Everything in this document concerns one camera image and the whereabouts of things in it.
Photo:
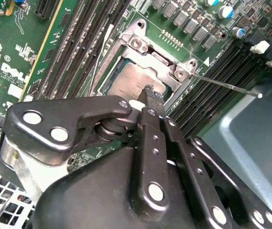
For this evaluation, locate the metal socket cover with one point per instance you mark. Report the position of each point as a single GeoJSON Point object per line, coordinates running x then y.
{"type": "Point", "coordinates": [139, 60]}

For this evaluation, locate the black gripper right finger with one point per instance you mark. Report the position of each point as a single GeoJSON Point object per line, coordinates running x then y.
{"type": "Point", "coordinates": [197, 171]}

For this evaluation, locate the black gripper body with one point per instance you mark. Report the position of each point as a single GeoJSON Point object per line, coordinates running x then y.
{"type": "Point", "coordinates": [90, 202]}

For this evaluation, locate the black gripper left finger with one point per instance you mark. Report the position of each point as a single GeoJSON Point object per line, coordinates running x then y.
{"type": "Point", "coordinates": [45, 119]}

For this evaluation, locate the silver CPU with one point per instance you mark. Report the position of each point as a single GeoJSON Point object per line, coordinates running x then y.
{"type": "Point", "coordinates": [131, 81]}

